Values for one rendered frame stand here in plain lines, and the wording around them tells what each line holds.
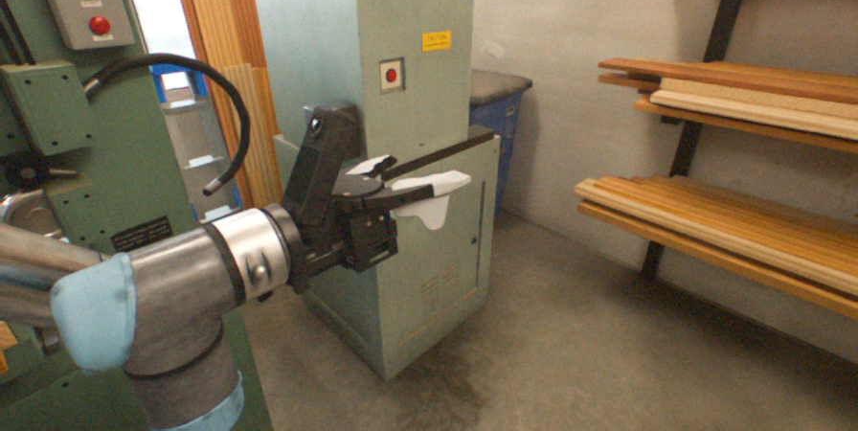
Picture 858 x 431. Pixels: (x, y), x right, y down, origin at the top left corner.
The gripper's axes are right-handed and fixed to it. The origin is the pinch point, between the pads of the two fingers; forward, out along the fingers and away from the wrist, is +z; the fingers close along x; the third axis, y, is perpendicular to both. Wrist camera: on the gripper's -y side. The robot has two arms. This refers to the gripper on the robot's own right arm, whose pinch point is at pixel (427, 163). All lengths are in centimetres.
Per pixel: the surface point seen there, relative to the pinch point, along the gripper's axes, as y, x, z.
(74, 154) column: 2, -74, -30
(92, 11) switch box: -24, -65, -20
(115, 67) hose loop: -14, -68, -19
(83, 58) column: -16, -72, -23
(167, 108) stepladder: 4, -151, 3
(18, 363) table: 30, -53, -48
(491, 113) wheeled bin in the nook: 29, -97, 134
